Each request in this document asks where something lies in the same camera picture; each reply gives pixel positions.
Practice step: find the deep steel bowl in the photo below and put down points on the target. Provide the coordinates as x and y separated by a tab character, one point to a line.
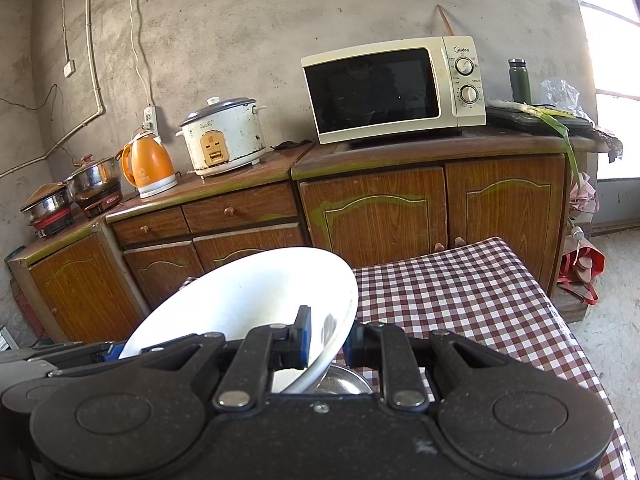
340	380

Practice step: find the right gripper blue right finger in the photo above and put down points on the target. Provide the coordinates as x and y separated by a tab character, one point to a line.
386	349

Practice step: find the green leek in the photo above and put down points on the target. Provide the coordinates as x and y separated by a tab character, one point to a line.
533	118

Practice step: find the clear plastic bag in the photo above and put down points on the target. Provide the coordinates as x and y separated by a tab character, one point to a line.
561	95

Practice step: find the white rice cooker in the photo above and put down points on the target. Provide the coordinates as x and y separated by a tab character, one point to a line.
223	136

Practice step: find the steel pot on stove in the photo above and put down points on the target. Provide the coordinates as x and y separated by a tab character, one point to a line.
49	199

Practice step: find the cream microwave oven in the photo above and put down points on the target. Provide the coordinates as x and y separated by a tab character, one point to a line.
393	87

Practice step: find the dark green thermos bottle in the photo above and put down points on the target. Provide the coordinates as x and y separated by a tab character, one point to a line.
519	81

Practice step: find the red bag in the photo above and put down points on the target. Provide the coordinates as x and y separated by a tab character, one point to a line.
578	269

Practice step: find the brown wooden cabinet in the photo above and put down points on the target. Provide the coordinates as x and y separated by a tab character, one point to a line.
98	279

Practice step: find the steel pot with lid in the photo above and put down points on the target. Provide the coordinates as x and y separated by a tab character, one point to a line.
93	177

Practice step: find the orange electric kettle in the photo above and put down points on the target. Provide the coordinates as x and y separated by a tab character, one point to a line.
146	165

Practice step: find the pink cloth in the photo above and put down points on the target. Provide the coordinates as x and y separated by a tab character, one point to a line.
584	202

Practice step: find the white ceramic bowl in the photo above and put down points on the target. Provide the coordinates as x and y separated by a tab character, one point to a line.
263	289

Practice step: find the red white checkered tablecloth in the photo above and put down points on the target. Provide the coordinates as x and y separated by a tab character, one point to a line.
511	394

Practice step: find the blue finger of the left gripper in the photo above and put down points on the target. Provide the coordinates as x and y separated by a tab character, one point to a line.
114	352

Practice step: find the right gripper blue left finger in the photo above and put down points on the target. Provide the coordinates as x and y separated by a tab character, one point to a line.
264	350

